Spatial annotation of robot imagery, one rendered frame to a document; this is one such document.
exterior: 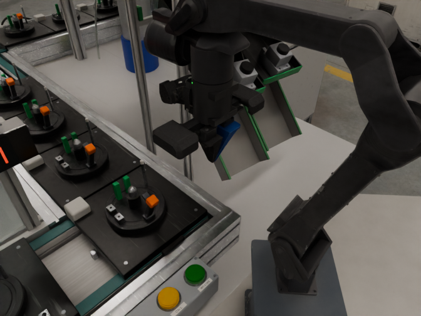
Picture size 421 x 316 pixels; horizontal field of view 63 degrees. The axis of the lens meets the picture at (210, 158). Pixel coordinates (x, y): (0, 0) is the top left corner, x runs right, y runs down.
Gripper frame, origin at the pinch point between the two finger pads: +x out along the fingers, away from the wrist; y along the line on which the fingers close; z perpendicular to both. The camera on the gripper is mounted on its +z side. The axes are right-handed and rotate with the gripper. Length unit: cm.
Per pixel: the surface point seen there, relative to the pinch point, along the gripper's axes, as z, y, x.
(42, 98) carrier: 85, -3, 29
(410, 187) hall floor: -13, -171, 125
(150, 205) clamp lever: 11.9, 6.0, 19.2
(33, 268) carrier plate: 22.5, 28.9, 28.5
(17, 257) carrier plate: 27.5, 30.1, 28.5
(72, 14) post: 127, -40, 18
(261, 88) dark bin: 10.2, -26.6, 4.5
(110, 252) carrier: 14.6, 15.7, 28.4
